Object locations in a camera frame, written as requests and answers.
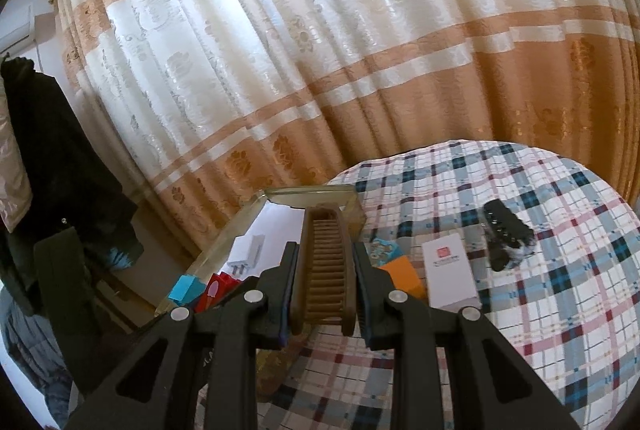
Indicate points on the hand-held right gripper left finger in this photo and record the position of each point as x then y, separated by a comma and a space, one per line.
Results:
287, 292

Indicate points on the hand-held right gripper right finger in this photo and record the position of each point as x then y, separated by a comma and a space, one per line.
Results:
364, 295

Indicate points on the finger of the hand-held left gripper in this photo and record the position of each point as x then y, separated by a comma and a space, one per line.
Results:
55, 265

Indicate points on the orange cube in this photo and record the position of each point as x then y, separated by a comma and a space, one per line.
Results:
402, 277

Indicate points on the brown ribbed wooden board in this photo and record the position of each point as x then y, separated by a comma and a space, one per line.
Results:
325, 270

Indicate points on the small blue patterned packet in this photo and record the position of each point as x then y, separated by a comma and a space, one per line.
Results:
382, 252

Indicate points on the white charger plug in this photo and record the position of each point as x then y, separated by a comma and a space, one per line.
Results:
250, 252

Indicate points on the red building block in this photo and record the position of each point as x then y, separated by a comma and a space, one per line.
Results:
217, 287

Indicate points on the white box with red label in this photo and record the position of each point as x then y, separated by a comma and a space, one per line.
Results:
447, 275

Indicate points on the gold tin box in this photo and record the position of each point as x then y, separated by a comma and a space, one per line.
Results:
345, 205

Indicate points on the blue building block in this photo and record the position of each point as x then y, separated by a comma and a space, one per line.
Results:
185, 290

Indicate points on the teal cloth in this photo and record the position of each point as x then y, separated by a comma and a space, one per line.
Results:
117, 257

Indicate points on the white paper liner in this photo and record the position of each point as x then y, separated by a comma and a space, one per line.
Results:
272, 225

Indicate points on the grey blue padded jacket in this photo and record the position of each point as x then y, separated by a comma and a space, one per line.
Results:
30, 350

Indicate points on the pink shiny garment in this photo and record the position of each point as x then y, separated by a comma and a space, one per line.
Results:
12, 170

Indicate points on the dark hanging coat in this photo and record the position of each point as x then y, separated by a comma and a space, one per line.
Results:
40, 150

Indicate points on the plaid tablecloth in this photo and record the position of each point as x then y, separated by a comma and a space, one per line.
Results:
550, 310

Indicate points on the cream and orange floral curtain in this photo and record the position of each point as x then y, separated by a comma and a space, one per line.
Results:
300, 60

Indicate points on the white air conditioner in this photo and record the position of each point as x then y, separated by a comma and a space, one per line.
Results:
17, 32

